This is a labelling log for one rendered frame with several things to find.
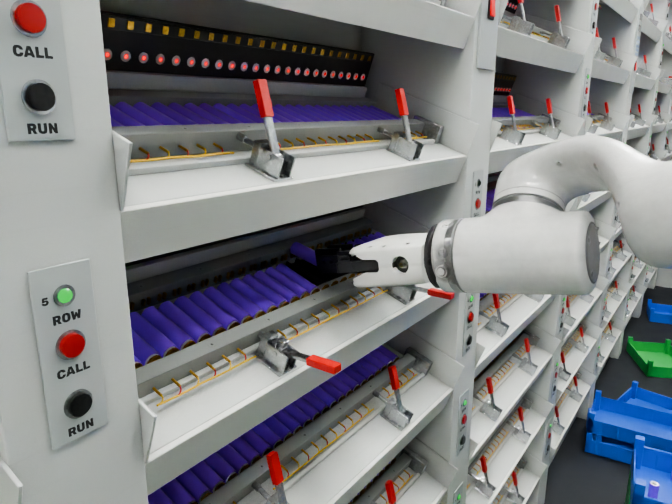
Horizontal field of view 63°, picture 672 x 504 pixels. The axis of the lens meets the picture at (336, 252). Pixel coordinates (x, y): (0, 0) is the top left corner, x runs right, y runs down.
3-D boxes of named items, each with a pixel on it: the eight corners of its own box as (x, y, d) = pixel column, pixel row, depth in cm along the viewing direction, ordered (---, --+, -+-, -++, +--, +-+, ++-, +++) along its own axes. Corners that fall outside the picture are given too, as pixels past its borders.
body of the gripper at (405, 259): (434, 299, 60) (349, 297, 67) (470, 276, 68) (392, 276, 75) (426, 231, 59) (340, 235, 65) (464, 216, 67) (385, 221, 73)
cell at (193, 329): (170, 312, 60) (209, 344, 58) (156, 317, 59) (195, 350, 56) (172, 298, 60) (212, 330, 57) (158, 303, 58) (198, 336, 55)
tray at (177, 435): (450, 301, 93) (472, 252, 89) (137, 502, 45) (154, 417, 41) (356, 245, 102) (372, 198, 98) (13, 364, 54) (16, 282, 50)
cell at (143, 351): (120, 329, 56) (160, 366, 53) (103, 335, 54) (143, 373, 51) (122, 315, 55) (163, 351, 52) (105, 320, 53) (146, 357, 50)
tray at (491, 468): (539, 429, 163) (561, 393, 157) (454, 561, 115) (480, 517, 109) (479, 389, 172) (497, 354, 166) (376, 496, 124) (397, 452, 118)
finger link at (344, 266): (343, 277, 63) (332, 270, 68) (407, 265, 64) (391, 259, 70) (342, 267, 63) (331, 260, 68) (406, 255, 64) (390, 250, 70)
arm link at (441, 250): (454, 302, 59) (429, 302, 61) (484, 282, 66) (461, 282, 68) (445, 225, 58) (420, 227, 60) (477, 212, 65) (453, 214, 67)
